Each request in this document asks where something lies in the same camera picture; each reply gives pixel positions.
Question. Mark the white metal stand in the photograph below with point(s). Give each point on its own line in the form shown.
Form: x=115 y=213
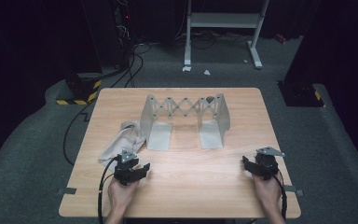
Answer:
x=223 y=20

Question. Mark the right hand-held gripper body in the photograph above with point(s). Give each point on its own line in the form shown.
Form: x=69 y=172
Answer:
x=267 y=165

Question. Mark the white textured cloth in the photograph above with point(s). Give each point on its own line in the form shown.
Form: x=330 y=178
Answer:
x=121 y=146

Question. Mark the red object on floor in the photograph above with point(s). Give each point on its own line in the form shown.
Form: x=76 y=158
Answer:
x=280 y=38

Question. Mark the grey tape strip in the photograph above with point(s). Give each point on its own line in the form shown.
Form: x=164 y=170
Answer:
x=292 y=188
x=67 y=191

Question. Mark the person's left hand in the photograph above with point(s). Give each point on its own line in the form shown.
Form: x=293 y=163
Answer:
x=121 y=196

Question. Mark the expandable grey metal bookend rack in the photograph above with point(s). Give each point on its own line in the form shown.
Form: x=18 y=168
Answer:
x=186 y=121

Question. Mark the black yellow striped base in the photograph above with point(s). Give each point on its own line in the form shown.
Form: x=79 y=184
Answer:
x=301 y=95
x=80 y=90

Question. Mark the person's right hand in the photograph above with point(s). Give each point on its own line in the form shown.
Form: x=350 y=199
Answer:
x=268 y=194

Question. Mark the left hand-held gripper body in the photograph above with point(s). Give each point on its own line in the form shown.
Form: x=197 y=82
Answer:
x=125 y=171

